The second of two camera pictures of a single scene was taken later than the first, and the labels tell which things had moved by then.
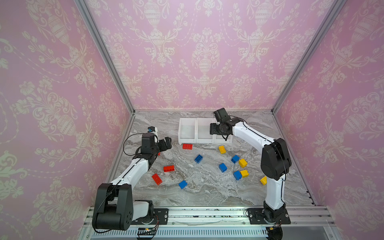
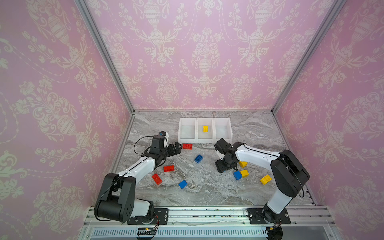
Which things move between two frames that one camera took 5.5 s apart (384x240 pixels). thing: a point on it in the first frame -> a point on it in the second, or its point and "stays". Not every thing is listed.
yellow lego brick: [243, 163] stays
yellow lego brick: [264, 180] stays
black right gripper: [214, 129] -> [225, 165]
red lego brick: [187, 146] stays
